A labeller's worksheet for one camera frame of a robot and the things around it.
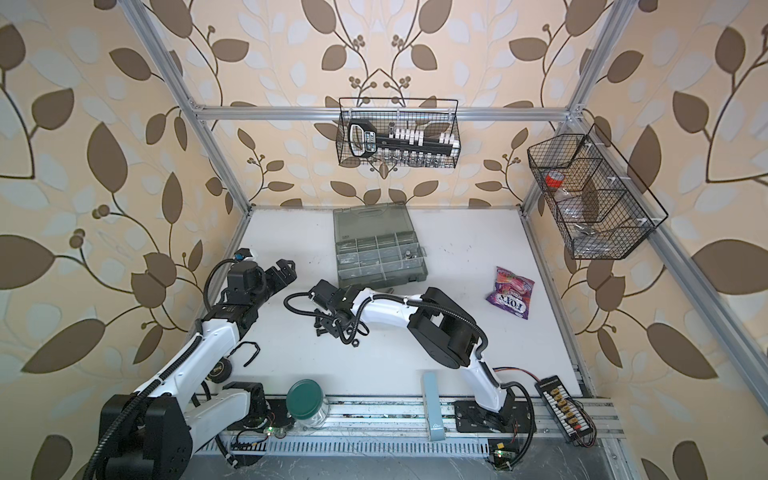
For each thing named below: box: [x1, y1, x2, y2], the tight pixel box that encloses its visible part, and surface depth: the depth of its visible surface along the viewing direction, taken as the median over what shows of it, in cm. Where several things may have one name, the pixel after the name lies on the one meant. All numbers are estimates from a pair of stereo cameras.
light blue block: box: [423, 372, 445, 441], surface depth 72 cm
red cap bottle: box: [545, 170, 565, 189], surface depth 89 cm
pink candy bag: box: [485, 266, 535, 320], surface depth 95 cm
